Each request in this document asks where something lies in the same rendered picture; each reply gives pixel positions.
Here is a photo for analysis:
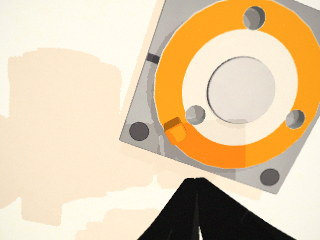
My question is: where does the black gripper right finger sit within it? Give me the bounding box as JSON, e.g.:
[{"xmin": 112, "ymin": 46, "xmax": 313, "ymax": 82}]
[{"xmin": 195, "ymin": 177, "xmax": 297, "ymax": 240}]

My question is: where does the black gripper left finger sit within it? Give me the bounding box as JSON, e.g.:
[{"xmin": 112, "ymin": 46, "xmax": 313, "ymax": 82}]
[{"xmin": 136, "ymin": 178, "xmax": 200, "ymax": 240}]

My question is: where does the orange and white round plate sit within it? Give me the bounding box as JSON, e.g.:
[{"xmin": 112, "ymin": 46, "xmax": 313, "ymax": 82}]
[{"xmin": 154, "ymin": 0, "xmax": 320, "ymax": 169}]

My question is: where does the grey square base plate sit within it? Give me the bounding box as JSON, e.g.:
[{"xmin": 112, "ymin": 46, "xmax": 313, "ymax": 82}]
[{"xmin": 119, "ymin": 0, "xmax": 320, "ymax": 195}]

